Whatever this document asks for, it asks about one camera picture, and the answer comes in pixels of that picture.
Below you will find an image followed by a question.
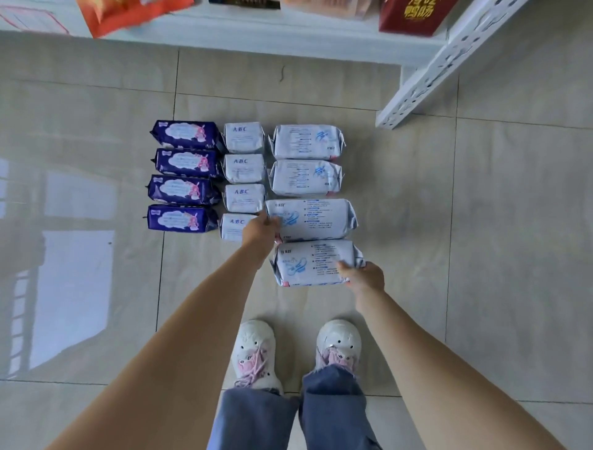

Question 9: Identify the person's left hand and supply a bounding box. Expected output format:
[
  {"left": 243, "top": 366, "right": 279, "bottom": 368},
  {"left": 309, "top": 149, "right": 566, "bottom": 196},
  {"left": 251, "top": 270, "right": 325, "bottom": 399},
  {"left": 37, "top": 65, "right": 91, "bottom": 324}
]
[{"left": 240, "top": 211, "right": 282, "bottom": 260}]

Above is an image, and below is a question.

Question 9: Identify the person's right hand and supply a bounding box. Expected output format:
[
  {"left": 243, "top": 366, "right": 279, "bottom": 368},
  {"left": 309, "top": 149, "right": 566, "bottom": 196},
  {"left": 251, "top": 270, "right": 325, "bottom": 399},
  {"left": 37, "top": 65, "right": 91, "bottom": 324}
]
[{"left": 335, "top": 259, "right": 386, "bottom": 297}]

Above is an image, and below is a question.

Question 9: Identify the small white ABC packet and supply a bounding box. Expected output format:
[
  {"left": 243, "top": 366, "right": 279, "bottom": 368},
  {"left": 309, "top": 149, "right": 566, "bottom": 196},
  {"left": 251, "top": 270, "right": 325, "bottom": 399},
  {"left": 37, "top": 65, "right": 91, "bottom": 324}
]
[
  {"left": 222, "top": 153, "right": 268, "bottom": 185},
  {"left": 221, "top": 122, "right": 266, "bottom": 155}
]

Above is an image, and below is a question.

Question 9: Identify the purple pad packet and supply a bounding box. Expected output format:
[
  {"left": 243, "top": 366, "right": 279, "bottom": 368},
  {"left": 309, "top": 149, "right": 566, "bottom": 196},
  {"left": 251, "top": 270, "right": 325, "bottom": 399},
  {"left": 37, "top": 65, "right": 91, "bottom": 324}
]
[
  {"left": 146, "top": 174, "right": 221, "bottom": 206},
  {"left": 146, "top": 205, "right": 219, "bottom": 234},
  {"left": 150, "top": 148, "right": 225, "bottom": 179},
  {"left": 149, "top": 120, "right": 223, "bottom": 151}
]

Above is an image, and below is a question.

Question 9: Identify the white metal shelf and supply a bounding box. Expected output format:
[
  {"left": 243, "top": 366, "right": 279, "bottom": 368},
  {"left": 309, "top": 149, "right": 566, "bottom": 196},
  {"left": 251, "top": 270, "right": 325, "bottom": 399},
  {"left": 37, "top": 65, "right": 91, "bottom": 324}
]
[{"left": 0, "top": 0, "right": 450, "bottom": 68}]

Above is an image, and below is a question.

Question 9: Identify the row of red strip packets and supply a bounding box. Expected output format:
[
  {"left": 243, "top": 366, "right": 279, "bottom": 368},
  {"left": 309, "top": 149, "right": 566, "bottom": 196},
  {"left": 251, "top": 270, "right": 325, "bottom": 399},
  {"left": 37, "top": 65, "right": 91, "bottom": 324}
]
[{"left": 208, "top": 0, "right": 282, "bottom": 10}]

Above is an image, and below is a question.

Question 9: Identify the orange chip bag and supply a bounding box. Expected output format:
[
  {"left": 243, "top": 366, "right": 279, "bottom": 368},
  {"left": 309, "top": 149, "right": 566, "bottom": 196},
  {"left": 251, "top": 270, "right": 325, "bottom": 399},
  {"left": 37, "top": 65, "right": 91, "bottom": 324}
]
[{"left": 76, "top": 0, "right": 195, "bottom": 39}]

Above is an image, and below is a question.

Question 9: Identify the person's right forearm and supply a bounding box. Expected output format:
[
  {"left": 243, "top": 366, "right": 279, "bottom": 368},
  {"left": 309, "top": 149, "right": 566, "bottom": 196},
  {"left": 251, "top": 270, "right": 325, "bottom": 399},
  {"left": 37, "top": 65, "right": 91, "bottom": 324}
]
[{"left": 354, "top": 282, "right": 568, "bottom": 450}]

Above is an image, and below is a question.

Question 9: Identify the person's left forearm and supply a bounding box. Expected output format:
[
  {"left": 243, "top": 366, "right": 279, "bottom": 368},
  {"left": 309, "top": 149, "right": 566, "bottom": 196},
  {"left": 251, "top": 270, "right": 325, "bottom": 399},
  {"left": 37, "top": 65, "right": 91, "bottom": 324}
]
[{"left": 46, "top": 243, "right": 274, "bottom": 450}]

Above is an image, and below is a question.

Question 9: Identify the person's right shoe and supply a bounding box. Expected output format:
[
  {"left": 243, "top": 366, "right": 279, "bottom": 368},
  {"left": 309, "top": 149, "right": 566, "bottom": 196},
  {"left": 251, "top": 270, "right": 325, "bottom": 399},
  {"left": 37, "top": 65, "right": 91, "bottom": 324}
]
[{"left": 314, "top": 318, "right": 363, "bottom": 374}]

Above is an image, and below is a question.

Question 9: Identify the person's shoe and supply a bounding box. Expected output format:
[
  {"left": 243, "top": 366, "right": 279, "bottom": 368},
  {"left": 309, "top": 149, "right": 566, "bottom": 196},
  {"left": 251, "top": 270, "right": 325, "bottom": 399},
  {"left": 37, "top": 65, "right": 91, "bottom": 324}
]
[
  {"left": 230, "top": 320, "right": 284, "bottom": 395},
  {"left": 314, "top": 318, "right": 363, "bottom": 374}
]

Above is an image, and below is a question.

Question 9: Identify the person's left shoe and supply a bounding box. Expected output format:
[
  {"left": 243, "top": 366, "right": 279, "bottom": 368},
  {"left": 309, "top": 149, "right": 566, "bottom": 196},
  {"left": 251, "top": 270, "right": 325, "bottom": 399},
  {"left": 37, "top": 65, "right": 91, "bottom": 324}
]
[{"left": 230, "top": 320, "right": 284, "bottom": 395}]

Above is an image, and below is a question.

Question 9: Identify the person's right leg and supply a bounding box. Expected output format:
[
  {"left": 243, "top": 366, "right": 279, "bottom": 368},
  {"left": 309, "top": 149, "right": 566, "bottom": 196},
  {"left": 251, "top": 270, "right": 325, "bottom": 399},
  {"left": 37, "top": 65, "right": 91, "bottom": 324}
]
[{"left": 298, "top": 365, "right": 383, "bottom": 450}]

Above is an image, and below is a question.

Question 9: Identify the person's leg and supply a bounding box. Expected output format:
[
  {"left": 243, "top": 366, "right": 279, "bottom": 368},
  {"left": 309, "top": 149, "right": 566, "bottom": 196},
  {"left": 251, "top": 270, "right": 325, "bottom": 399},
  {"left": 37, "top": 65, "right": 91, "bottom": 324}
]
[
  {"left": 298, "top": 365, "right": 383, "bottom": 450},
  {"left": 207, "top": 387, "right": 300, "bottom": 450}
]

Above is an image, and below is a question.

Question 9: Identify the person's left leg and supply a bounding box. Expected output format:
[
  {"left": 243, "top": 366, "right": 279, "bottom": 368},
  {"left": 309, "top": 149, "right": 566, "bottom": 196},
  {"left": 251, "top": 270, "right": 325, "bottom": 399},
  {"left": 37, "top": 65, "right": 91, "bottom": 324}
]
[{"left": 207, "top": 387, "right": 300, "bottom": 450}]

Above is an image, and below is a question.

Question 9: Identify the white perforated rack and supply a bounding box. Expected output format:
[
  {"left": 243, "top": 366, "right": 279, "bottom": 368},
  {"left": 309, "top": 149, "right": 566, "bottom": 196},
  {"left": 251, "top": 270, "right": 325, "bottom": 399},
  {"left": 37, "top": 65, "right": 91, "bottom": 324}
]
[{"left": 375, "top": 0, "right": 529, "bottom": 130}]

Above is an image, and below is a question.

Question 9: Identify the brown snack box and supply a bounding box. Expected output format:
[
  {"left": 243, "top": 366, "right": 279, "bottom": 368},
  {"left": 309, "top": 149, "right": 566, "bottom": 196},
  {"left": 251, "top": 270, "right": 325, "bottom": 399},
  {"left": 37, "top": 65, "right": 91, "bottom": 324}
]
[{"left": 379, "top": 0, "right": 460, "bottom": 37}]

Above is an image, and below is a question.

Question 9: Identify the red bordered paper label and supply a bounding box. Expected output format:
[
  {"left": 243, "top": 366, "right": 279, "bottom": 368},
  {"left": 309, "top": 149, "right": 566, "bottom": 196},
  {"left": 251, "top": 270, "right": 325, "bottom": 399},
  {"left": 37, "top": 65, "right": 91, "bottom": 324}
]
[{"left": 0, "top": 5, "right": 70, "bottom": 36}]

